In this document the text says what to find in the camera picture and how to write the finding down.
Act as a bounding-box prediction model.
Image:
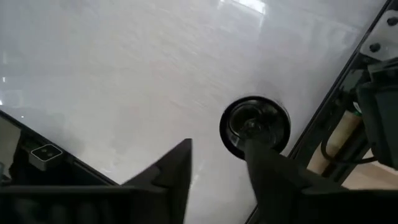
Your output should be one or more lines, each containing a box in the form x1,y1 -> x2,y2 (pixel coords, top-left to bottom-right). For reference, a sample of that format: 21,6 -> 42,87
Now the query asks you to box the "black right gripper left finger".
121,138 -> 193,224

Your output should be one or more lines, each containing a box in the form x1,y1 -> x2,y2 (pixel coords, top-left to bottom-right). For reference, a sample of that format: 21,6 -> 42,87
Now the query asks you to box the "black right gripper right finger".
243,139 -> 313,224

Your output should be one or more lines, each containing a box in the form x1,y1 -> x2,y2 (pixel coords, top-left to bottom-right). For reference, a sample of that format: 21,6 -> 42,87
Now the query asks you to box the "white Celsius can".
219,95 -> 292,161

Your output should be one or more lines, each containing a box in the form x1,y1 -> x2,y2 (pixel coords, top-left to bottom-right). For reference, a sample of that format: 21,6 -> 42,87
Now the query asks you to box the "black base cable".
320,136 -> 379,166

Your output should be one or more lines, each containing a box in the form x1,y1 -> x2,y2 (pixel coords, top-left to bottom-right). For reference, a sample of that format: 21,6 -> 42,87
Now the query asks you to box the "small grey table camera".
29,143 -> 64,171

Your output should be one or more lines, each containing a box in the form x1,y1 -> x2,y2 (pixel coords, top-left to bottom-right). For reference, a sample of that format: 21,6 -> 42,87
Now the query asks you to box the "white bracket plate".
359,9 -> 398,62

